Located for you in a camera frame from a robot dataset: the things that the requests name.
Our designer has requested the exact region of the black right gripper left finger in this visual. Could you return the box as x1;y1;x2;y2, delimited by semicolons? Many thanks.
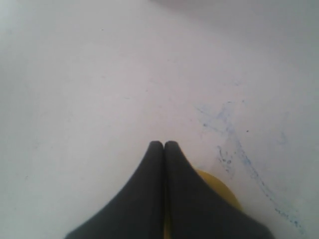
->
67;141;165;239

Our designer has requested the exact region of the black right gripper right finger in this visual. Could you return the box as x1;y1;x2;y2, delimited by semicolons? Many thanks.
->
164;141;274;239

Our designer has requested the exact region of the yellow rubber ball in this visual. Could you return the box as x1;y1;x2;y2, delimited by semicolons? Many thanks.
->
163;169;243;239

